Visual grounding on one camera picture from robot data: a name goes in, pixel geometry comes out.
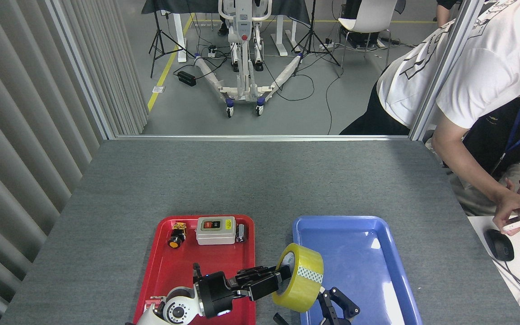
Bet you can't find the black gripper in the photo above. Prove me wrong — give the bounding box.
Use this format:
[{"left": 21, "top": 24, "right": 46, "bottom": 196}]
[{"left": 197, "top": 265, "right": 361, "bottom": 325}]

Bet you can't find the yellow tape roll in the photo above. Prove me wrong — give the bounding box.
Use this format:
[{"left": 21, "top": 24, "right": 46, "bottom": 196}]
[{"left": 272, "top": 243, "right": 325, "bottom": 313}]

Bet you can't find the person's right hand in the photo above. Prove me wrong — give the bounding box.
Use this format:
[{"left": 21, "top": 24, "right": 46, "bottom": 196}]
[{"left": 492, "top": 190, "right": 520, "bottom": 236}]

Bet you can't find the blue plastic tray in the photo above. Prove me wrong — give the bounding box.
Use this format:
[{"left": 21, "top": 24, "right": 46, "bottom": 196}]
[{"left": 292, "top": 215, "right": 423, "bottom": 325}]

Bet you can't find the red plastic tray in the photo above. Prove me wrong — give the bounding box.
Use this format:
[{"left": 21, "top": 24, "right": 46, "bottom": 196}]
[{"left": 133, "top": 214, "right": 257, "bottom": 325}]

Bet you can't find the yellow push button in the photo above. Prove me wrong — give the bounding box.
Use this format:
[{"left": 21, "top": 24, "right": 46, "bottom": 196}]
[{"left": 167, "top": 222, "right": 187, "bottom": 249}]

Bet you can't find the white connector block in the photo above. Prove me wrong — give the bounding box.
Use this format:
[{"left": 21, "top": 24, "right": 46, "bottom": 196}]
[{"left": 144, "top": 296, "right": 167, "bottom": 316}]

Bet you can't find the black computer mouse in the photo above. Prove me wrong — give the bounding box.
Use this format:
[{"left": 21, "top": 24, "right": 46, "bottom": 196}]
[{"left": 484, "top": 229, "right": 515, "bottom": 262}]

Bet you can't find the person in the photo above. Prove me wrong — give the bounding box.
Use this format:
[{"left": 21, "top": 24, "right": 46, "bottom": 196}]
[
  {"left": 435, "top": 0, "right": 463, "bottom": 28},
  {"left": 441, "top": 86, "right": 520, "bottom": 217},
  {"left": 339, "top": 0, "right": 520, "bottom": 236}
]

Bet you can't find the black tripod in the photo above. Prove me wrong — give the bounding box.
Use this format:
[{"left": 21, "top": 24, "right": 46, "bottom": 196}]
[
  {"left": 149, "top": 9, "right": 195, "bottom": 78},
  {"left": 292, "top": 0, "right": 342, "bottom": 68}
]

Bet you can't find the black box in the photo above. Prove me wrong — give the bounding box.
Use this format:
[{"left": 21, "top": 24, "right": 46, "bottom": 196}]
[{"left": 341, "top": 31, "right": 380, "bottom": 49}]

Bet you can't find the white stand on wheels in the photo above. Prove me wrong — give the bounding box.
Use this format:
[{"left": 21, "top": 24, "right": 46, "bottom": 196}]
[{"left": 194, "top": 0, "right": 303, "bottom": 119}]

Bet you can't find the table with black cloth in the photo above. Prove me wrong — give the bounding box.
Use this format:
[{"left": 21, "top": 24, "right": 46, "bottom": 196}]
[{"left": 142, "top": 0, "right": 311, "bottom": 57}]

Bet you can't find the white chair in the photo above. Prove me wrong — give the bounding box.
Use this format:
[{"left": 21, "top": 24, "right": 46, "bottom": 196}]
[{"left": 338, "top": 0, "right": 398, "bottom": 68}]

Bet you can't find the white switch box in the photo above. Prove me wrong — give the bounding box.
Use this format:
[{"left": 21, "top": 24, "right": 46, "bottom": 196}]
[{"left": 196, "top": 216, "right": 236, "bottom": 246}]

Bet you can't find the black floor cable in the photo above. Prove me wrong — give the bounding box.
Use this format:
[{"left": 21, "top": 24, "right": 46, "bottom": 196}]
[{"left": 325, "top": 68, "right": 343, "bottom": 135}]

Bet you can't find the silver post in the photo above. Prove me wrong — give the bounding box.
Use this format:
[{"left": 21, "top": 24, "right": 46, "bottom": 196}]
[
  {"left": 46, "top": 0, "right": 116, "bottom": 140},
  {"left": 409, "top": 0, "right": 486, "bottom": 141}
]

